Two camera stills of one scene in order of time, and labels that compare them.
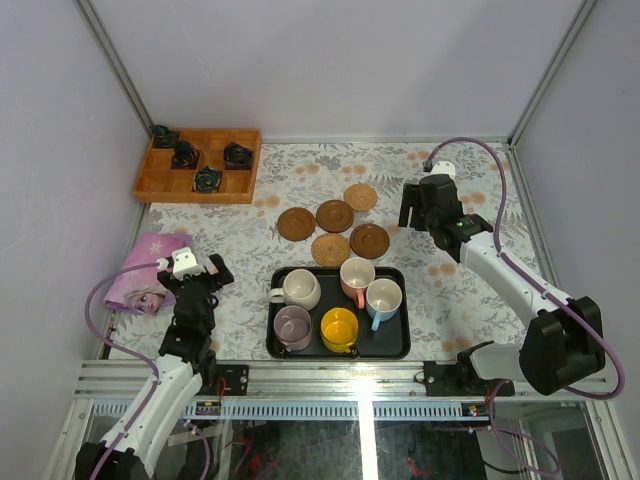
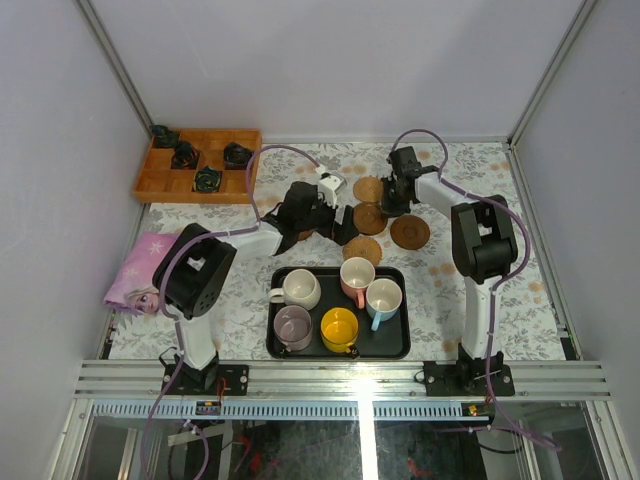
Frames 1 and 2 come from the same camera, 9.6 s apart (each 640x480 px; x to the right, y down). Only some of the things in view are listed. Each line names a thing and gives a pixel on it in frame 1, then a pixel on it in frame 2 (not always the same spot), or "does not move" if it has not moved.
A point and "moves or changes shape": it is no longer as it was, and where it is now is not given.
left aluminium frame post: (95, 23) does not move
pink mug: (356, 275) does not move
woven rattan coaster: (330, 250) to (363, 247)
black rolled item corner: (162, 131) does not move
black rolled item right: (237, 157) does not move
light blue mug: (383, 299) does not move
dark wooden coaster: (335, 216) moves or changes shape
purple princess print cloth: (143, 289) does not move
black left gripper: (198, 279) to (327, 220)
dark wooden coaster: (369, 241) to (409, 232)
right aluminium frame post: (566, 44) does not move
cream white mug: (300, 288) does not move
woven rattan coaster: (361, 197) moves or changes shape
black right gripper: (411, 198) to (387, 206)
